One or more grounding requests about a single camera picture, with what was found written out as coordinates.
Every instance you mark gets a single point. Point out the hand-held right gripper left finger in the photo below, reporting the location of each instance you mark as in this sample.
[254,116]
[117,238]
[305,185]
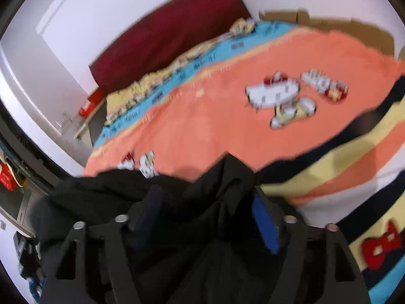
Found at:
[147,215]

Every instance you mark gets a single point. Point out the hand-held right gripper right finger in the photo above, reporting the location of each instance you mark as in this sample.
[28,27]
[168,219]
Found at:
[264,224]

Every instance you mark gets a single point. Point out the black hooded puffer jacket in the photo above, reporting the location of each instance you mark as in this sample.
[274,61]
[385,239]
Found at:
[205,196]

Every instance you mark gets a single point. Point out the white bedside table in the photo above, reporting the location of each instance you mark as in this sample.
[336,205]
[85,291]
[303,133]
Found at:
[95,126]

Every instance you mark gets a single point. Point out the orange cartoon printed blanket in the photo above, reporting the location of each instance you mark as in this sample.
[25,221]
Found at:
[221,117]

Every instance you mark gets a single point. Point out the red cardboard box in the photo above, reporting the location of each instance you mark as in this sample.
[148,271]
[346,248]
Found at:
[90,104]

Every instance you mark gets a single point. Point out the dark green door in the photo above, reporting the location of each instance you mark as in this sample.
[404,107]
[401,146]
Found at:
[31,161]

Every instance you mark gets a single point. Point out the red hanging bag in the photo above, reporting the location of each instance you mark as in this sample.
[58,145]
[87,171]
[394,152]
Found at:
[6,175]

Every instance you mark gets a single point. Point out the dark red headboard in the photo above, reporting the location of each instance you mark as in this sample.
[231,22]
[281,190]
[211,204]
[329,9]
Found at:
[164,38]

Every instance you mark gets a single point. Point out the brown cardboard sheet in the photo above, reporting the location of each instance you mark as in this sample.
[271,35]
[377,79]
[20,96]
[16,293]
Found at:
[364,34]

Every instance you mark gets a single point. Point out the white wall socket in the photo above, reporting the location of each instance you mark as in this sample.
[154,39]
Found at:
[63,118]

